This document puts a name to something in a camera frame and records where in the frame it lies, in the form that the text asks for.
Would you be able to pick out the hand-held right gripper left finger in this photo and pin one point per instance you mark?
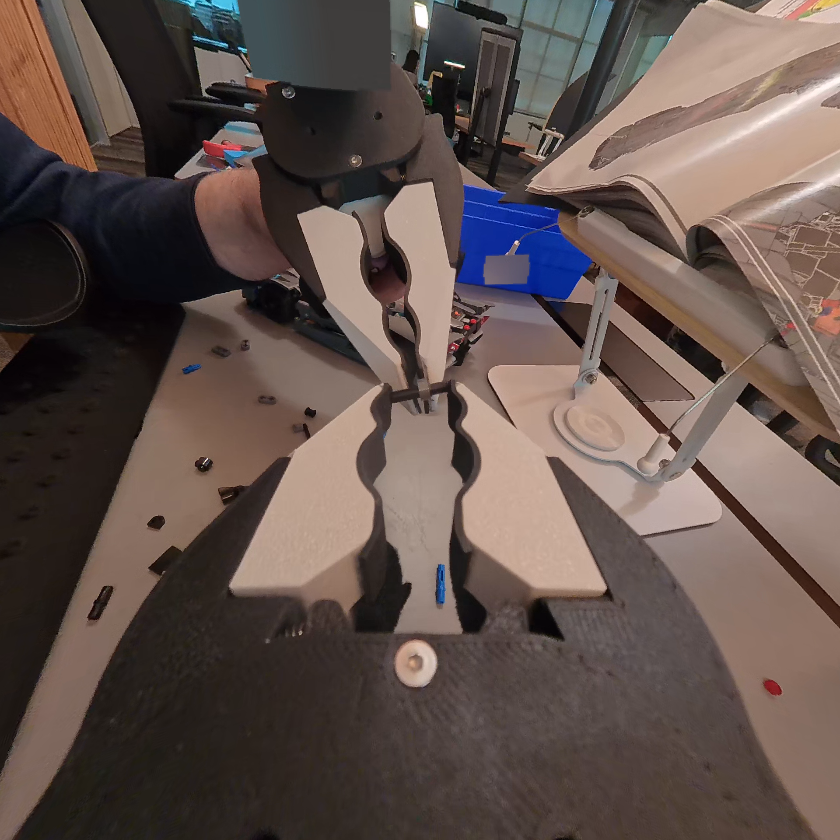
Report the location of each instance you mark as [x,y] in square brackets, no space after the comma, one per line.
[308,525]

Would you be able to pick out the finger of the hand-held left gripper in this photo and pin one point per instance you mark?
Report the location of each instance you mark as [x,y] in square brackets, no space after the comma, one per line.
[430,262]
[334,262]

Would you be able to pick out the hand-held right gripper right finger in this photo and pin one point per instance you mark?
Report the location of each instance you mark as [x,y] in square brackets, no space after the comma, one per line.
[525,525]

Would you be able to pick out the small lego axle assembly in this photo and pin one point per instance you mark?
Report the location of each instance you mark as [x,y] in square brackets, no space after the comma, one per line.
[401,393]

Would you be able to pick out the partly built lego car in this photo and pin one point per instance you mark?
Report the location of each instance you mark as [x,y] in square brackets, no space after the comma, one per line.
[275,298]

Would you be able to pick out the black lego wedge piece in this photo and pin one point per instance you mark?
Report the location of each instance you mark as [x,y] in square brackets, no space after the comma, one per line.
[231,492]

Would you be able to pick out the dark lego tile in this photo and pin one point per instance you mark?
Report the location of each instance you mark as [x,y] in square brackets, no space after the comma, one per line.
[164,560]

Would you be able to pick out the black lego pin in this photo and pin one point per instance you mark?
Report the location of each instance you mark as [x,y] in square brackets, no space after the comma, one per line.
[100,602]

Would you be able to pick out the lego instruction booklet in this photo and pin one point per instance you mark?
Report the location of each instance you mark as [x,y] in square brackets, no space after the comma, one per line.
[689,131]

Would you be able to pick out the person's left hand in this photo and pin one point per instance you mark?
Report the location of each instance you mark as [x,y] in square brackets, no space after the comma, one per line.
[236,223]

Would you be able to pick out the blue storage bin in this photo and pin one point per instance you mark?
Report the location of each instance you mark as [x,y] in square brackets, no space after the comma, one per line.
[499,216]

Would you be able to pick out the white book stand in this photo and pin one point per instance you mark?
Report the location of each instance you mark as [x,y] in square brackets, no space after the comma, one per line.
[525,407]

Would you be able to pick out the black monitor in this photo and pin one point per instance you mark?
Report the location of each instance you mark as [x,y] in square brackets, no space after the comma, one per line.
[459,39]

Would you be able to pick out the black office chair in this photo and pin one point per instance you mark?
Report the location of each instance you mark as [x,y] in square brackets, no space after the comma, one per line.
[151,65]

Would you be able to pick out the black chair armrest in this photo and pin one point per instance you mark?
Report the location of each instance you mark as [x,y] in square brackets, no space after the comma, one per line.
[39,275]

